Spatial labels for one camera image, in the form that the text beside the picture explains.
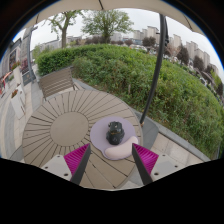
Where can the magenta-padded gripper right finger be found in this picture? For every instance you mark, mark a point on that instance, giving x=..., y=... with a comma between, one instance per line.
x=148, y=159

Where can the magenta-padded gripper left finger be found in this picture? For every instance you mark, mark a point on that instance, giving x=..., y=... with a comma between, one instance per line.
x=76, y=160

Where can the black computer mouse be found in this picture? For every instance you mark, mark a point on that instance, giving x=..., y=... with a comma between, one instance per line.
x=115, y=134

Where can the lilac mouse pad with wrist rest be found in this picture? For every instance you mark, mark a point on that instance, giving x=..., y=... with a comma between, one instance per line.
x=99, y=135

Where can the grey slatted outdoor chair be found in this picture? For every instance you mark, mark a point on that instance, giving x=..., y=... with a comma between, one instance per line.
x=56, y=82

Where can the white flower planter box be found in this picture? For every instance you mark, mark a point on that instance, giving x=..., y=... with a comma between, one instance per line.
x=17, y=105

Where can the dark curved parasol pole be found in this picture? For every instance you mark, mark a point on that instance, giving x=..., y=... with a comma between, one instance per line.
x=156, y=70

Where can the distant apartment buildings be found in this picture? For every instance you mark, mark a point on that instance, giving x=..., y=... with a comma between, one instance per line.
x=196, y=53

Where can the tall grey sign pillar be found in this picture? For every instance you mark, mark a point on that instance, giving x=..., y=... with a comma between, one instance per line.
x=26, y=53

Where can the thin sparse-leaved tree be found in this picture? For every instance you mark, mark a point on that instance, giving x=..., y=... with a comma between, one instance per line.
x=64, y=33

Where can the round leafy tree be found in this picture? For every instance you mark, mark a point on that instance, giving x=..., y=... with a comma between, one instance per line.
x=106, y=23

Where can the beige parasol canopy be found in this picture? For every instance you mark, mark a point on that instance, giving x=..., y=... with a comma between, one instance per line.
x=133, y=5

